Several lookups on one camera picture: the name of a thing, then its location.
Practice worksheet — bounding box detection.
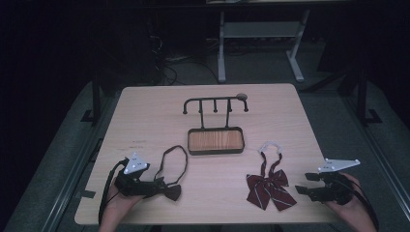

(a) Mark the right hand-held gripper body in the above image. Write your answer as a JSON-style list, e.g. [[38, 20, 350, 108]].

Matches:
[[313, 158, 362, 206]]

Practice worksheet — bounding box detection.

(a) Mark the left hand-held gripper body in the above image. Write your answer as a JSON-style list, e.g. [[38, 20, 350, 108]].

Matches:
[[114, 152, 153, 198]]

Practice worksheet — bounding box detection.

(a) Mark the black bow tie with strap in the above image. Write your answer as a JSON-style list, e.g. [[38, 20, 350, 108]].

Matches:
[[153, 144, 190, 202]]

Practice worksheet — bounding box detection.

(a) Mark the dark red striped bow tie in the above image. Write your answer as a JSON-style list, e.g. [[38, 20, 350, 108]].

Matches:
[[246, 140, 298, 213]]

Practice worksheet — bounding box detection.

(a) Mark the black hook rack wooden base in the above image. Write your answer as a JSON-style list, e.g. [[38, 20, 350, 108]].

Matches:
[[182, 92, 249, 157]]

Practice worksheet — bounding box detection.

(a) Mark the person's left hand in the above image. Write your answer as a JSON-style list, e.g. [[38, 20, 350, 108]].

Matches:
[[103, 187, 145, 221]]

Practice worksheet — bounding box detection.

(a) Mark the person's right hand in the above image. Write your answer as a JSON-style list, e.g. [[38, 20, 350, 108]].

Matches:
[[325, 172, 372, 223]]

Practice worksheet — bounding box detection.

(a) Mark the grey tape strip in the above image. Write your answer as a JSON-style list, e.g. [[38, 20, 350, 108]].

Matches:
[[74, 189, 97, 200]]

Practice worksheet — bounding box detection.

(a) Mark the black metal stand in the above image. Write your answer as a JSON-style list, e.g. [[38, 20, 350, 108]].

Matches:
[[80, 72, 104, 126], [354, 67, 384, 128]]

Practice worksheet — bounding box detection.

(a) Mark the white power strip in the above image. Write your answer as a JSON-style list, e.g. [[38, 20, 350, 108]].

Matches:
[[164, 55, 191, 63]]

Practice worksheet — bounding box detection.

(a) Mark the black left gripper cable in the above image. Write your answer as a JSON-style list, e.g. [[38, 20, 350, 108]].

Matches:
[[97, 158, 130, 226]]

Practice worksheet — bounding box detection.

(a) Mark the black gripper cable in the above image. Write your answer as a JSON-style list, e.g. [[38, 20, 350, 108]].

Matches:
[[97, 158, 130, 226], [335, 173, 381, 230]]

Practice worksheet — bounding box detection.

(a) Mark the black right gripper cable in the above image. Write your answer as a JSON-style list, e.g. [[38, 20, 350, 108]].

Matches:
[[335, 173, 381, 230]]

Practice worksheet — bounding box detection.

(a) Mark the tangle of floor cables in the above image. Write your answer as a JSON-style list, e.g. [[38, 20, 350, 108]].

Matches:
[[146, 30, 220, 87]]

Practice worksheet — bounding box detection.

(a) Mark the white metal desk frame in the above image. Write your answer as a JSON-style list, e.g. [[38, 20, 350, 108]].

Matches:
[[217, 9, 311, 83]]

